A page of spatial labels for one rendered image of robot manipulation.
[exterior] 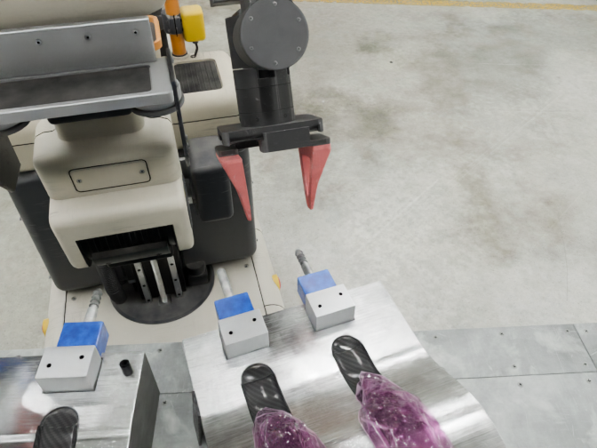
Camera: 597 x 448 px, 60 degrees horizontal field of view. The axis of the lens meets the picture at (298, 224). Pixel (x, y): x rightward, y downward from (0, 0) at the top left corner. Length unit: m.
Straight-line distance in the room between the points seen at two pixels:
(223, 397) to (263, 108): 0.31
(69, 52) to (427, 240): 1.50
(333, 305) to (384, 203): 1.51
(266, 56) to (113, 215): 0.53
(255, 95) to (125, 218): 0.45
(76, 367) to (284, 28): 0.38
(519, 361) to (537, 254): 1.36
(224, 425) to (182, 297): 0.89
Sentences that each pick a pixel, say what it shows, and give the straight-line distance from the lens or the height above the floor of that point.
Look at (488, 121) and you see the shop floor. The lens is 2.72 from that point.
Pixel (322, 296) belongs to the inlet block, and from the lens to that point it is 0.63.
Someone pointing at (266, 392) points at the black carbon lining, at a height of 0.85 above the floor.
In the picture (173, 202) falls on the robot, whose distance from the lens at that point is 0.90.
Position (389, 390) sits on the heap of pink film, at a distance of 0.55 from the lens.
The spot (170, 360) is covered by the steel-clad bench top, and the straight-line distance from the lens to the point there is 0.69.
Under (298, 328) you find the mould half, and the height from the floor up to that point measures 0.86.
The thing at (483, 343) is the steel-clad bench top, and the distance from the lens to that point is 0.72.
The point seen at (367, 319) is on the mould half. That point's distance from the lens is 0.64.
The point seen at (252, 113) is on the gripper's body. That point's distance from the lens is 0.52.
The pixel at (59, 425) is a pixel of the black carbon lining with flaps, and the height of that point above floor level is 0.89.
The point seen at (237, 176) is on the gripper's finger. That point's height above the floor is 1.05.
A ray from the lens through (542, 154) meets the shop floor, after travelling 2.58.
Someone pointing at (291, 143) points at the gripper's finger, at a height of 1.07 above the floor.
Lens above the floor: 1.37
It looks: 44 degrees down
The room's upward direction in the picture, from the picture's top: straight up
